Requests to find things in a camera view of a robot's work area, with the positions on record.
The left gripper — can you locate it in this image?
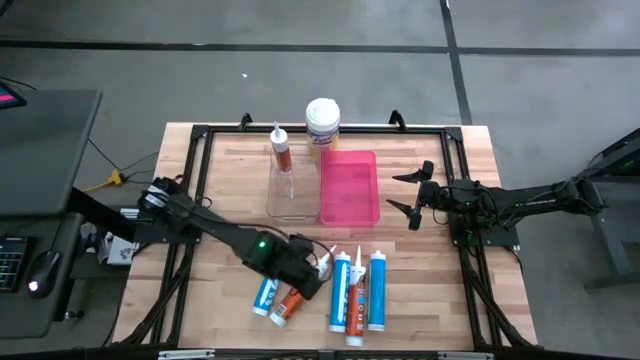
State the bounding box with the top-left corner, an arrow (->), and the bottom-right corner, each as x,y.
273,234 -> 324,302

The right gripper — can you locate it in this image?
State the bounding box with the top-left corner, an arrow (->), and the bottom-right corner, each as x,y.
386,159 -> 447,232

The blue silicone tube white cap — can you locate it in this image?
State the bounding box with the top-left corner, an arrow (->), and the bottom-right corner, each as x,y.
251,276 -> 281,317
367,249 -> 388,332
328,250 -> 352,334

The orange sealant tube white nozzle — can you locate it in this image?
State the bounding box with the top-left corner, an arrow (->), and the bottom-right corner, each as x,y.
269,121 -> 294,175
344,244 -> 368,348
268,244 -> 338,329

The Lysol wipes canister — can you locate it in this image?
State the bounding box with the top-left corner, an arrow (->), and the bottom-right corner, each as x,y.
305,97 -> 342,154

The pink plastic bin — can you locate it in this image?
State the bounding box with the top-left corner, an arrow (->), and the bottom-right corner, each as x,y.
319,149 -> 381,227

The clear plastic bin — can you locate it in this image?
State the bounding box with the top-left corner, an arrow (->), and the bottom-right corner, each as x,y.
265,144 -> 322,225

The small white box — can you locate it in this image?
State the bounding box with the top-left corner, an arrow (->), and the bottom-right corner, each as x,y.
107,234 -> 139,266

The black metal stand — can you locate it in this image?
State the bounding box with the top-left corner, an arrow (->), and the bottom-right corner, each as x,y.
582,127 -> 640,292

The black diagonal desk strut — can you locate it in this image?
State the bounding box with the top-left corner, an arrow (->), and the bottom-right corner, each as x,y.
67,187 -> 139,241

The black computer mouse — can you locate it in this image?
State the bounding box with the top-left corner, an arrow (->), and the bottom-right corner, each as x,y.
25,249 -> 62,300

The black computer desk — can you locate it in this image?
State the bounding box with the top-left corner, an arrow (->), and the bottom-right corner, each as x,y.
0,212 -> 85,340

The grey side desk top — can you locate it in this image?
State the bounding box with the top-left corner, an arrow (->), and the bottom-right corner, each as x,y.
0,89 -> 104,217

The backlit keyboard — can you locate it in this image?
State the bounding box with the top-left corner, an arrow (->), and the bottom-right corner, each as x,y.
0,235 -> 29,294

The screen with pink display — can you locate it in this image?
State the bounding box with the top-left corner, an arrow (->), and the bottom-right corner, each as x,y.
0,82 -> 28,110

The silver frame bracket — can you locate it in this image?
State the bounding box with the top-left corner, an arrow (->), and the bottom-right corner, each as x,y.
157,349 -> 216,360
437,351 -> 495,360

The yellow extension cord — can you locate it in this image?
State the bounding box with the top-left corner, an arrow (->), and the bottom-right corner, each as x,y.
81,169 -> 126,194

